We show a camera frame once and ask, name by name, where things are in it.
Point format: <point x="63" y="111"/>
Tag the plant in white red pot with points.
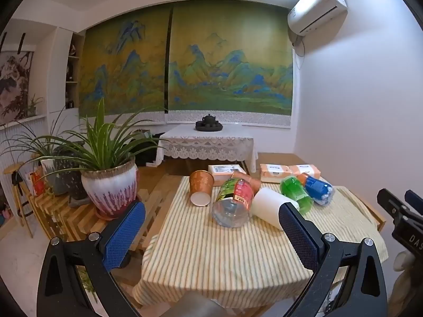
<point x="109" y="178"/>

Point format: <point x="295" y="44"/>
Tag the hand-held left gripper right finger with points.
<point x="299" y="234"/>

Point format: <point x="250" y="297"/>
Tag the wooden stool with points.
<point x="18" y="191"/>

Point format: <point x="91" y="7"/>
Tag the small potted plant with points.
<point x="33" y="104"/>

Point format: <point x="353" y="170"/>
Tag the white air conditioner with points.
<point x="317" y="6"/>

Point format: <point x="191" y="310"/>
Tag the table with lace cloth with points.
<point x="208" y="143"/>

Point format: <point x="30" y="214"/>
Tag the white flat package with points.
<point x="224" y="170"/>

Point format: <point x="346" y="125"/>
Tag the narrow landscape wall hanging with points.
<point x="122" y="69"/>

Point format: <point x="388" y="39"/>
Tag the wooden plant stand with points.
<point x="66" y="214"/>

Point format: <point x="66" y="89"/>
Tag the blue label bottle orange cap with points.
<point x="317" y="188"/>

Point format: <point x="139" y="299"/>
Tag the white wall shelf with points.
<point x="73" y="72"/>

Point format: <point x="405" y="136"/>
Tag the dark teapot set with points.
<point x="209" y="122"/>

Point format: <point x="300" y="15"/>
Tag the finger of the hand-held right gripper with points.
<point x="414" y="201"/>
<point x="391" y="203"/>

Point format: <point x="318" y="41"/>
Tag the white cup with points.
<point x="269" y="206"/>

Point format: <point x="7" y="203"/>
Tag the wooden table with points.
<point x="376" y="216"/>

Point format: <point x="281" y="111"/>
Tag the striped tablecloth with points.
<point x="211" y="251"/>

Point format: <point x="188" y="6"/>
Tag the plant in dark pot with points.
<point x="64" y="171"/>

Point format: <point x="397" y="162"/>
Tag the orange tissue pack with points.
<point x="307" y="170"/>
<point x="274" y="171"/>

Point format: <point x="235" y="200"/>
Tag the green plastic bottle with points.
<point x="294" y="190"/>

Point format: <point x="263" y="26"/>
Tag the wide landscape wall hanging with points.
<point x="231" y="56"/>

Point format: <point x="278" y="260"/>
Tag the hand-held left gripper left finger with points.
<point x="125" y="229"/>

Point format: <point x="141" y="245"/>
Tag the person's right hand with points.
<point x="405" y="277"/>

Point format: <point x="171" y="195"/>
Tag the ink painting wall scroll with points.
<point x="15" y="86"/>

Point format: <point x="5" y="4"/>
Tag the clear bottle with red label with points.
<point x="231" y="204"/>

